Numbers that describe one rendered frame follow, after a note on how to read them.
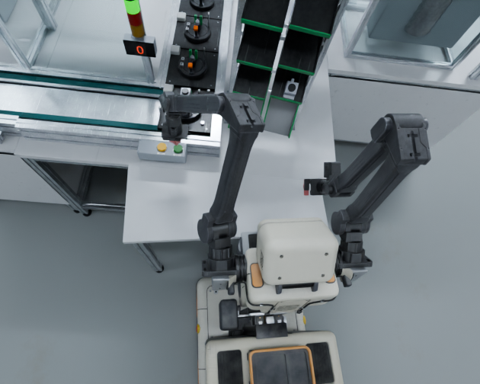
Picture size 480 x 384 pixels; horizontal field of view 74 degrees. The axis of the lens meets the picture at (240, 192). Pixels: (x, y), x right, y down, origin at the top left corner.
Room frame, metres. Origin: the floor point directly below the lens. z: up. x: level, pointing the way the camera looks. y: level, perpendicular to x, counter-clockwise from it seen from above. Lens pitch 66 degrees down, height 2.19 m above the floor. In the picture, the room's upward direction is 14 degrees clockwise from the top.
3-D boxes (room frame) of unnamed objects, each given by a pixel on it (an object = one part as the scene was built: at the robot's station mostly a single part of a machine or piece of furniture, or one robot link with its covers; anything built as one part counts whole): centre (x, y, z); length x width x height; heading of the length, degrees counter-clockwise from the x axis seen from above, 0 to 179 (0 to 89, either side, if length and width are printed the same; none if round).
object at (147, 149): (0.67, 0.38, 0.93); 0.21 x 0.07 x 0.06; 101
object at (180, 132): (0.67, 0.31, 1.13); 0.10 x 0.07 x 0.07; 102
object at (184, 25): (1.39, 0.43, 1.01); 0.24 x 0.24 x 0.13; 11
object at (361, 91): (1.93, -0.80, 0.43); 1.11 x 0.68 x 0.86; 101
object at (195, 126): (0.89, 0.34, 0.96); 0.24 x 0.24 x 0.02; 11
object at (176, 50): (1.15, 0.38, 1.01); 0.24 x 0.24 x 0.13; 11
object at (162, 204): (0.71, 0.10, 0.84); 0.90 x 0.70 x 0.03; 107
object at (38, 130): (0.69, 0.58, 0.91); 0.89 x 0.06 x 0.11; 101
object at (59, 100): (0.86, 0.64, 0.91); 0.84 x 0.28 x 0.10; 101
